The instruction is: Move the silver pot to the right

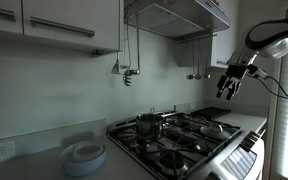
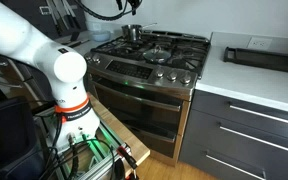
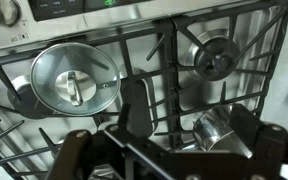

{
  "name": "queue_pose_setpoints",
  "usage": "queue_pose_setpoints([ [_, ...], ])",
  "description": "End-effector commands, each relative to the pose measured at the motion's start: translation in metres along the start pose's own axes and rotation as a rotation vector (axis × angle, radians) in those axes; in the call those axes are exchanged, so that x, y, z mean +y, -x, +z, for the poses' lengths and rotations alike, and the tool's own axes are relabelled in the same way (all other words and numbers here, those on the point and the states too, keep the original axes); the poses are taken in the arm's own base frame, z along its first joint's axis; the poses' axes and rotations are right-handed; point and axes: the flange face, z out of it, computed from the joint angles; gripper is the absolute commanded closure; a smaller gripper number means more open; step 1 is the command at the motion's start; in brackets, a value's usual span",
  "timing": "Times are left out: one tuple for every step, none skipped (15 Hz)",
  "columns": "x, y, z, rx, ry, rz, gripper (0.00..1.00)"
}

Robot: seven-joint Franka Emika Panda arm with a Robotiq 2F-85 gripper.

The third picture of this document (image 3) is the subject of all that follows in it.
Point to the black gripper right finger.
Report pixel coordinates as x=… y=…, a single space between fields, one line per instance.
x=270 y=150

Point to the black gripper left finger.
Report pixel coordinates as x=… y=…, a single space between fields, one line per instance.
x=74 y=153

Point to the glass lid with steel knob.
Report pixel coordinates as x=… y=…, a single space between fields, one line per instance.
x=74 y=86

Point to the round gas burner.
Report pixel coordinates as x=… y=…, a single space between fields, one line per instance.
x=24 y=103
x=222 y=50

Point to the narrow black stove grate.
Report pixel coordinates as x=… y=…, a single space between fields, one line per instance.
x=126 y=58

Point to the stainless steel gas range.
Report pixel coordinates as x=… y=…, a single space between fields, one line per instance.
x=100 y=28

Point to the black oven control display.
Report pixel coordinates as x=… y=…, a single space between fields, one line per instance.
x=67 y=8

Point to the silver range knob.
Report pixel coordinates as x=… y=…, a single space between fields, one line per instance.
x=5 y=11

